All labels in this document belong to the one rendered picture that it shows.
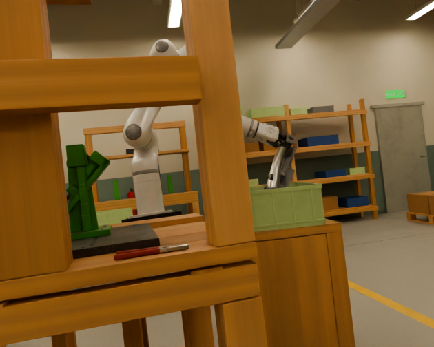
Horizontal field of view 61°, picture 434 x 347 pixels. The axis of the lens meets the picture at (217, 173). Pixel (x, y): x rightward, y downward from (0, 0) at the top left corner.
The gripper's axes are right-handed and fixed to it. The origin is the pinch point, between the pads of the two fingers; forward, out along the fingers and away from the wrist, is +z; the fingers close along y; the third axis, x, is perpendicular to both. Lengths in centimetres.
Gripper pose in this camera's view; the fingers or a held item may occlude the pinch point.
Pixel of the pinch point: (286, 142)
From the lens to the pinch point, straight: 170.9
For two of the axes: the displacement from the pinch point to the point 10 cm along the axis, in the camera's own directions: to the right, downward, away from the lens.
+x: -2.9, 6.8, 6.7
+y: 1.8, -6.5, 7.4
